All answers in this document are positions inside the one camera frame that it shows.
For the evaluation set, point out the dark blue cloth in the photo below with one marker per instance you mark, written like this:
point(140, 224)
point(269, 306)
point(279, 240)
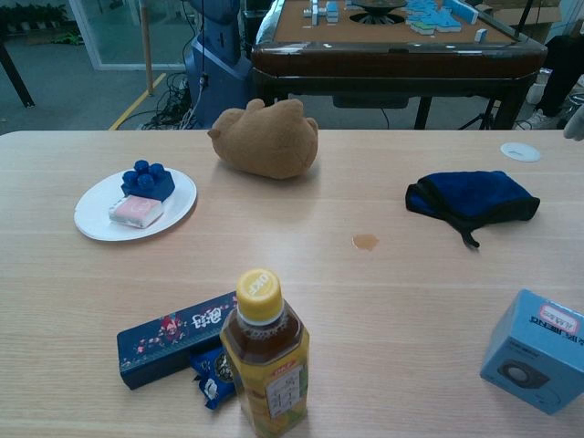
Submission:
point(474, 194)

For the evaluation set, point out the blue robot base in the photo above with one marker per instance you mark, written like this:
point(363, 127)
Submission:
point(219, 59)

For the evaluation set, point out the brown plush bear toy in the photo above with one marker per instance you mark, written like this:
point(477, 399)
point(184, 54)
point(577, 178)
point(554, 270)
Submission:
point(269, 141)

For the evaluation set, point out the white paper plate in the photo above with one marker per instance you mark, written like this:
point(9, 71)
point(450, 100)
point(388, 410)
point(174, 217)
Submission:
point(178, 201)

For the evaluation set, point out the yellow capped tea bottle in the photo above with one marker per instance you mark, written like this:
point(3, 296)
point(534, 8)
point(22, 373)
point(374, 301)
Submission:
point(267, 360)

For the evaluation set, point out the blue building block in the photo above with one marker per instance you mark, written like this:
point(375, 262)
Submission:
point(148, 182)

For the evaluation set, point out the pink and white soap bar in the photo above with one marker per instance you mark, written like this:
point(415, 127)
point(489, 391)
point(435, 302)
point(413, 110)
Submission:
point(136, 211)

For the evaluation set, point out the blue snack packet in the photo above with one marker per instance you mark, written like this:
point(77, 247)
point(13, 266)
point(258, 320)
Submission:
point(214, 372)

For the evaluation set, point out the dark blue floral box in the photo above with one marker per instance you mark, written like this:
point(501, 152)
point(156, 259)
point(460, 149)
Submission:
point(155, 347)

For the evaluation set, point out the brown mahjong table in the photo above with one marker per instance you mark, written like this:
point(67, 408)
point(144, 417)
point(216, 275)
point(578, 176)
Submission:
point(397, 59)

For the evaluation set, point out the wooden pole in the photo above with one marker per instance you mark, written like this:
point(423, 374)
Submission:
point(146, 45)

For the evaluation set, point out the white sneaker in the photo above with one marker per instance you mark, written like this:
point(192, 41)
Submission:
point(543, 119)

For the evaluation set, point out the light blue speaker box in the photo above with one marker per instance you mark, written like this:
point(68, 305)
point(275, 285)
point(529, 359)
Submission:
point(531, 351)

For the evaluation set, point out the person in black trousers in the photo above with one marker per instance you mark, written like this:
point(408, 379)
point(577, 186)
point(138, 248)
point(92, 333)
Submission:
point(563, 73)

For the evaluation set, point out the black table leg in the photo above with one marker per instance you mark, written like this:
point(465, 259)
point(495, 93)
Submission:
point(16, 80)

